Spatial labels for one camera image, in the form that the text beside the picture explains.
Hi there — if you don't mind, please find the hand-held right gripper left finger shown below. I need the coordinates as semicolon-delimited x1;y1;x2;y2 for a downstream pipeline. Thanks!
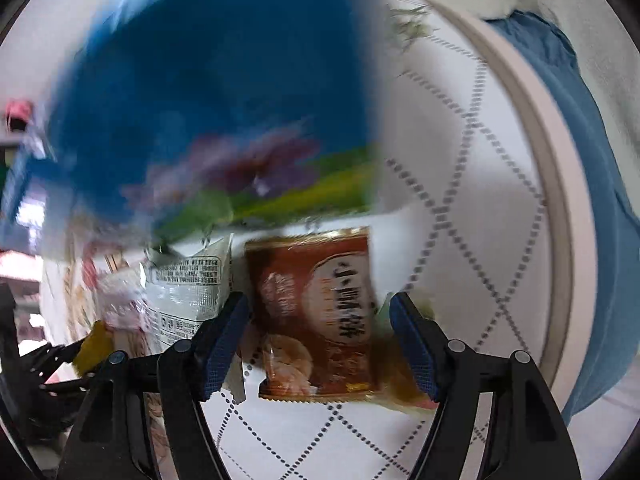
57;291;251;480

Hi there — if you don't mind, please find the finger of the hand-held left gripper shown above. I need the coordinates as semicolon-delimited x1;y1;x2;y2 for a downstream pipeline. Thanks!
20;337;97;396

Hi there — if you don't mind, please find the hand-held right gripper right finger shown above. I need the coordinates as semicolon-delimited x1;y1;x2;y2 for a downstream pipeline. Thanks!
389;292;583;480

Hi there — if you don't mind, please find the yellow snack packet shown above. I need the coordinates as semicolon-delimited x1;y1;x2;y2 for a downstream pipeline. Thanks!
74;319;115;377

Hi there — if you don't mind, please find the brown snack packet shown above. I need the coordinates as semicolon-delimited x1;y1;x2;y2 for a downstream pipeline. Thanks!
244;227;381;403

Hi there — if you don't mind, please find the blue printed cardboard box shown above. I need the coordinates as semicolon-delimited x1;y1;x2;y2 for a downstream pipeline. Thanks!
0;0;387;263

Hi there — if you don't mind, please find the white printed snack packet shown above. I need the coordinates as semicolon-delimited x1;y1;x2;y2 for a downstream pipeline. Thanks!
142;234;247;405

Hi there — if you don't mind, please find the white and red snack packet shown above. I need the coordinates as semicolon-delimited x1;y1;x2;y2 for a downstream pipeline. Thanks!
65;230;151;356

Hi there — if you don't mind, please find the blue bedsheet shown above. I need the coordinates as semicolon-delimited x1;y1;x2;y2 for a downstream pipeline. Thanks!
487;7;640;428

